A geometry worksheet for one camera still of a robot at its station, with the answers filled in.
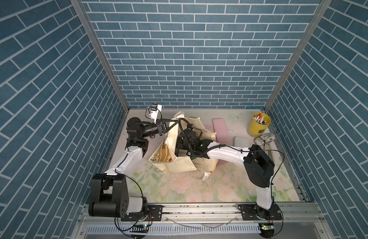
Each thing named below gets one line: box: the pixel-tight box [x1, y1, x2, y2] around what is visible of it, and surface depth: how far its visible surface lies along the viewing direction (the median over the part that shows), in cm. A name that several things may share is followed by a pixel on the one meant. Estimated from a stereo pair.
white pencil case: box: [233, 136, 249, 148], surface depth 104 cm
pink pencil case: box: [212, 118, 229, 144], surface depth 108 cm
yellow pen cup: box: [248, 112, 272, 137], surface depth 101 cm
